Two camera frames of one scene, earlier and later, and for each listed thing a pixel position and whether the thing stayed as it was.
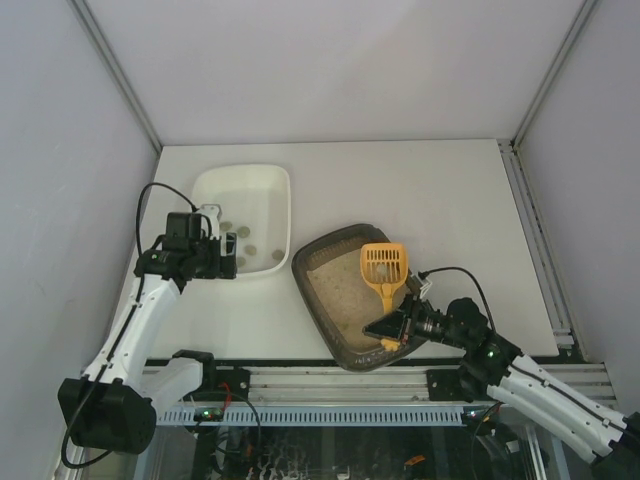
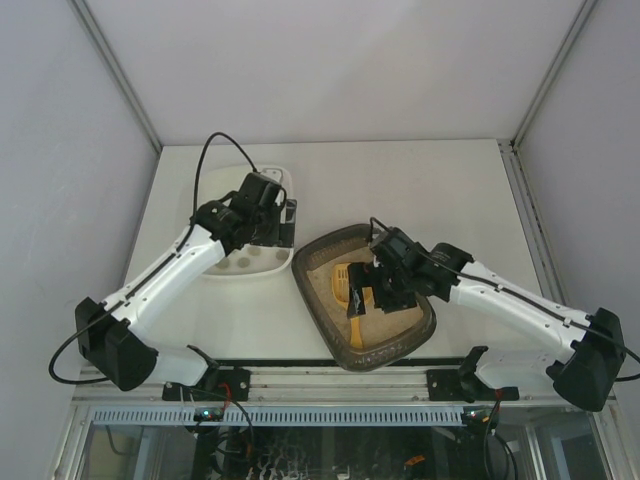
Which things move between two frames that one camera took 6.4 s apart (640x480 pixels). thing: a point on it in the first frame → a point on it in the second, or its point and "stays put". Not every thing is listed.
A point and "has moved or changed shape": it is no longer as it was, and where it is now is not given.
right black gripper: (407, 320) → (376, 288)
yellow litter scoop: (385, 265) has moved or changed shape
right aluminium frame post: (584, 9) stays put
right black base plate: (444, 386) stays put
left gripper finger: (231, 243) → (288, 213)
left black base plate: (238, 379) stays put
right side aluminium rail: (538, 244) stays put
